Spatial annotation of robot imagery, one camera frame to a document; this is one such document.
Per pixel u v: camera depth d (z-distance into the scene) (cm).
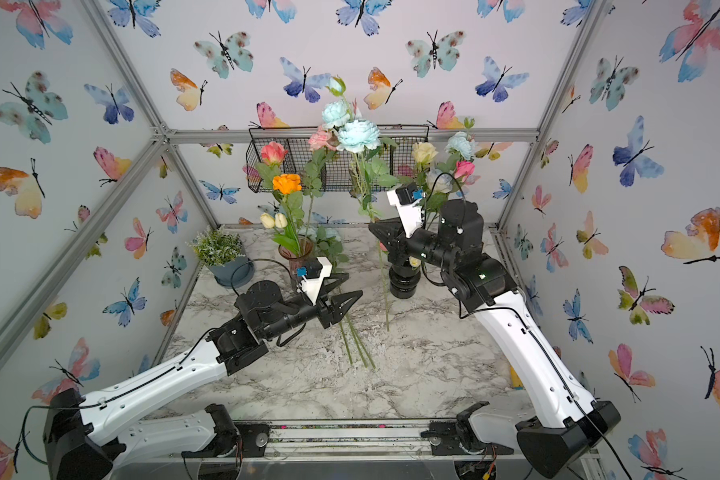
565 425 37
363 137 49
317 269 54
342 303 59
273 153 82
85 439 38
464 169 77
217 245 93
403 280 94
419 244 54
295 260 88
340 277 66
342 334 92
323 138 77
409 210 51
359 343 89
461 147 79
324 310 56
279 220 81
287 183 80
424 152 84
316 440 75
